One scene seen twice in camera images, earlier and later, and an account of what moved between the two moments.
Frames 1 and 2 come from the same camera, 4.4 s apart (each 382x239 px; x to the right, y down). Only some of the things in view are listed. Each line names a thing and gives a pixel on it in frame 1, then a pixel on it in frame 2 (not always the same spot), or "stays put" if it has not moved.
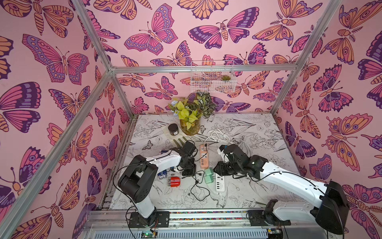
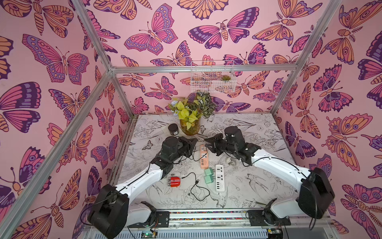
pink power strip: (204, 156) stays put
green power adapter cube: (209, 171) stays put
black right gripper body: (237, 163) -> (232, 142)
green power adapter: (209, 179) stays put
